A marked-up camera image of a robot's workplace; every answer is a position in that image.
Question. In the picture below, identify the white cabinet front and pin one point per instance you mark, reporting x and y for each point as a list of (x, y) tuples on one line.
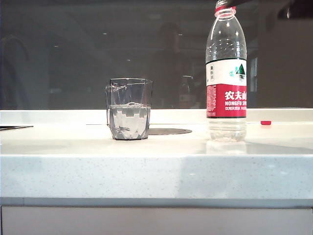
[(156, 221)]

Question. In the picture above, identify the black rectangular sink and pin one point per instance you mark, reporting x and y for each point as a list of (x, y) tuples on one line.
[(14, 127)]

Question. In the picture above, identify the round grey countertop cover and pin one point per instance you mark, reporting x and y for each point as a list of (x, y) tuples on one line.
[(171, 131)]

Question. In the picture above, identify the Nongfu Spring water bottle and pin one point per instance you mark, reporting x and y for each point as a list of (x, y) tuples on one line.
[(226, 98)]

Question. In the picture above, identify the clear faceted glass mug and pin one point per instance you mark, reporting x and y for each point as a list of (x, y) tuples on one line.
[(128, 120)]

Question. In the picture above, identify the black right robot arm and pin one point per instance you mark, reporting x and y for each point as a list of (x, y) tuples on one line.
[(300, 9)]

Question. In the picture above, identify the red bottle cap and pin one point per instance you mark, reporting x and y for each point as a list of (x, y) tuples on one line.
[(266, 123)]

